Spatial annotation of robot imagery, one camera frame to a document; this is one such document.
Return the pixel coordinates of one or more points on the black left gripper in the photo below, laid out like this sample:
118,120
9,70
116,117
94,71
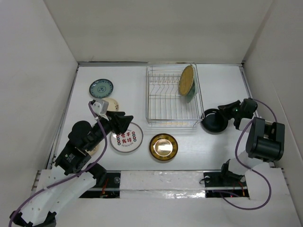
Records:
119,121

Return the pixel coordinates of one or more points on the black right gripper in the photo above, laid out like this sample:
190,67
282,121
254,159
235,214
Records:
230,106

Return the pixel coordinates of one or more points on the glossy black round plate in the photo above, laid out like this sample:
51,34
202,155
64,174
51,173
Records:
214,121

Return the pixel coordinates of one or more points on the light green rectangular plate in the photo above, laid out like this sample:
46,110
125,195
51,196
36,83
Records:
191,94

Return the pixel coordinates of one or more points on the gold and black round plate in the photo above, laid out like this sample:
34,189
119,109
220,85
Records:
163,147

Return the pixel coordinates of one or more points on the round bamboo woven plate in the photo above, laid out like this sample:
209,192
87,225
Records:
186,80

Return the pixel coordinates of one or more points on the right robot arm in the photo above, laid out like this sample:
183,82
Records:
265,142

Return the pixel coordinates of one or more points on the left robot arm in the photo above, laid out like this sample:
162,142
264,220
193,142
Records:
75,169

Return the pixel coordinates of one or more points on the beige round plate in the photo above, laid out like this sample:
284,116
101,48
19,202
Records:
113,105

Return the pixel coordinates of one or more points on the white plate with red characters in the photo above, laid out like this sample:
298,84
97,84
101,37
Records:
129,141

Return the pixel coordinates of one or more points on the blue patterned round plate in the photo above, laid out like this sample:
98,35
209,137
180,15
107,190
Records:
101,88

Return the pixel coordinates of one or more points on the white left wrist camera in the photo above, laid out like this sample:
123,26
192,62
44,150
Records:
99,107

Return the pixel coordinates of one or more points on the metal wire dish rack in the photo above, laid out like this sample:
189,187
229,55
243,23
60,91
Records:
164,105

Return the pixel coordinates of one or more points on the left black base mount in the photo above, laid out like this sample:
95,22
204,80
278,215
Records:
108,189

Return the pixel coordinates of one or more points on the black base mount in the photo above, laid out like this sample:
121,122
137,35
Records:
108,189
217,186

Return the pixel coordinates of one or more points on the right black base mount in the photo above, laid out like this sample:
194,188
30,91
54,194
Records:
217,186

